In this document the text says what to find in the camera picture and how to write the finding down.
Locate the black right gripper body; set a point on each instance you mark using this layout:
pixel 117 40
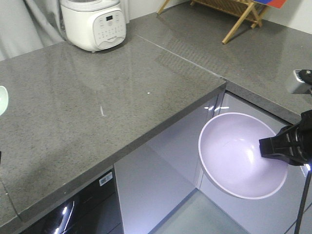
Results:
pixel 304 137

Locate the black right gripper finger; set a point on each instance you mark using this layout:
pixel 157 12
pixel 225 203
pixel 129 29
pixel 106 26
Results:
pixel 281 146

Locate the purple plastic bowl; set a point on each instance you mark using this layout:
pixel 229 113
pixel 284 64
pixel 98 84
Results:
pixel 229 152

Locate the mint green plastic spoon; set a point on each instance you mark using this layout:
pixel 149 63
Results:
pixel 4 99

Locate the red blue board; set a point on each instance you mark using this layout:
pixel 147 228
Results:
pixel 273 3

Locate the wooden folding rack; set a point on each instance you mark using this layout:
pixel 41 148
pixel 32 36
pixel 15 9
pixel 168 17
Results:
pixel 225 19

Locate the grey cabinet door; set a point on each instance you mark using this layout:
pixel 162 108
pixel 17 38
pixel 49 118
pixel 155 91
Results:
pixel 154 178

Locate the black built-in dishwasher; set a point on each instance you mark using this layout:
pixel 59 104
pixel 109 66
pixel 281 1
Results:
pixel 93 210

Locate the white rice cooker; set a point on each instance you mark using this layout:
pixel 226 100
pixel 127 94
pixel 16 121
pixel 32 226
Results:
pixel 93 25

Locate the white curtain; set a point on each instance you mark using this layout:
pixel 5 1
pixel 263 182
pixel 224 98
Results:
pixel 28 25

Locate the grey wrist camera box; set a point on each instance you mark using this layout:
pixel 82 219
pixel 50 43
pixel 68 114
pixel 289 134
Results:
pixel 300 82

